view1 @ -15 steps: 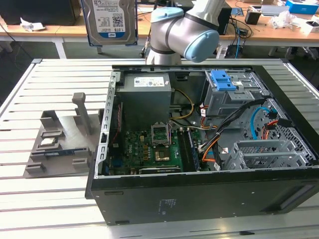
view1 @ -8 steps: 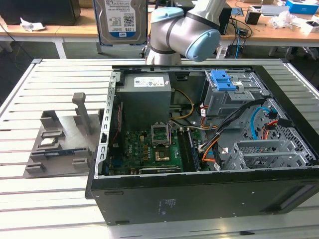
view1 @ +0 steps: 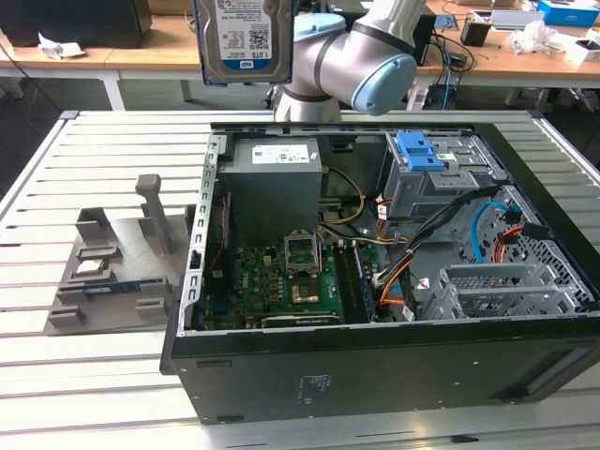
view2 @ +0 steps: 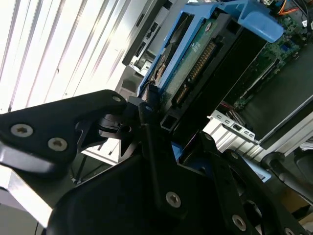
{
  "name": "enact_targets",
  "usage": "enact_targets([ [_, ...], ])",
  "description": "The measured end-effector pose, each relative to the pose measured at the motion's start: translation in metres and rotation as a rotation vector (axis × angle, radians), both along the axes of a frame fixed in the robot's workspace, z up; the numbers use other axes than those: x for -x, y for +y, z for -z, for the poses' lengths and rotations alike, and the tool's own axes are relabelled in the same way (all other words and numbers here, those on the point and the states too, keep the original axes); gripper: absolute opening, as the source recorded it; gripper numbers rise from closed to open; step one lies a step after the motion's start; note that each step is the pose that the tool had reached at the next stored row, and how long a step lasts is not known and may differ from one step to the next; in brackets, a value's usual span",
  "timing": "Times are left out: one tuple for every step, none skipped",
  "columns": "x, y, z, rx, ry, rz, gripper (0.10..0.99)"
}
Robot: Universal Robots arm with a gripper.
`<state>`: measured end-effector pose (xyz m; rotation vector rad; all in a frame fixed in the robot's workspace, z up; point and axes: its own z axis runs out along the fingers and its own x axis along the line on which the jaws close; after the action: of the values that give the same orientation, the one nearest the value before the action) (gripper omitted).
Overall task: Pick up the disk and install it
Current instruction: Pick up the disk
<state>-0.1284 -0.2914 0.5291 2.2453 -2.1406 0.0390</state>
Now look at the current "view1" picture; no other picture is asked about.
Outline grey flat box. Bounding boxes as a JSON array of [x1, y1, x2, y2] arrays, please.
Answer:
[[489, 8, 548, 32]]

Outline CPU socket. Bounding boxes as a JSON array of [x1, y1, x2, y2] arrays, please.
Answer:
[[289, 276, 324, 308]]

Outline black wire bundle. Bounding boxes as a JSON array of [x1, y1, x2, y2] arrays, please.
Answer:
[[374, 185, 501, 292]]

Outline black PC case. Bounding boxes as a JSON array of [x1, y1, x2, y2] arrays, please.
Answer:
[[159, 120, 600, 426]]

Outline red black twisted wire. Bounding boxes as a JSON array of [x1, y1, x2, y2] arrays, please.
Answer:
[[210, 191, 233, 282]]

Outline white small box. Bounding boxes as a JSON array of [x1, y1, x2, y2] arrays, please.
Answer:
[[568, 37, 600, 69]]

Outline wooden desk white frame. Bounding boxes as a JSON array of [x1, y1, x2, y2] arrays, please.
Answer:
[[0, 13, 296, 113], [412, 0, 600, 110]]

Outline black square container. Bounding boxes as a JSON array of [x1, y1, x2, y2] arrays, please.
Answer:
[[460, 21, 492, 48]]

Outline crumpled white paper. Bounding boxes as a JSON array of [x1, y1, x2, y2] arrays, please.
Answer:
[[37, 32, 88, 61]]

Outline blue cardboard box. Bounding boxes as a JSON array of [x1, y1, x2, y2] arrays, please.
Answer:
[[536, 0, 600, 25]]

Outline green motherboard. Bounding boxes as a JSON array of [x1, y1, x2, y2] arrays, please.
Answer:
[[201, 238, 382, 329]]

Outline yellow black wire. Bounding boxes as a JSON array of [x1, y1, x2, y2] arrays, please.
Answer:
[[318, 166, 369, 229]]

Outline grey parts rack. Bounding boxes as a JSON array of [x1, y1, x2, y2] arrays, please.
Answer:
[[44, 172, 198, 338]]

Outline black monitor box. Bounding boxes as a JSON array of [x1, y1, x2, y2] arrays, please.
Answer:
[[0, 0, 154, 50]]

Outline black graphics card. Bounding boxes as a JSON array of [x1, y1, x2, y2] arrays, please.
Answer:
[[260, 312, 346, 330]]

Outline dark RAM stick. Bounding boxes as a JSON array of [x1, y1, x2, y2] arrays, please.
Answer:
[[352, 243, 379, 323]]

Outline red wire white connector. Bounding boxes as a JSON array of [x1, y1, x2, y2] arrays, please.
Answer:
[[374, 194, 400, 245]]

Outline blue data wire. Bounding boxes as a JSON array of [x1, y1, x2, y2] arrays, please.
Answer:
[[471, 199, 522, 264]]

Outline blue RAM stick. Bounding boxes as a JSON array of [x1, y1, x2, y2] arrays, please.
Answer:
[[83, 278, 163, 296]]

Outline grey metal disk bay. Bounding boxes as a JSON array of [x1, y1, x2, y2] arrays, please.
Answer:
[[382, 130, 510, 222], [419, 262, 593, 323]]

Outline grey power supply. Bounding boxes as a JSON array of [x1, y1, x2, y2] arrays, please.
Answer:
[[217, 138, 325, 245]]

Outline clear plastic bags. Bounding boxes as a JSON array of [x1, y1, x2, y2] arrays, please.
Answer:
[[503, 21, 564, 55]]

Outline metal socket cover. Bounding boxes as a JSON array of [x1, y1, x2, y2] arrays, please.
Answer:
[[284, 232, 323, 276]]

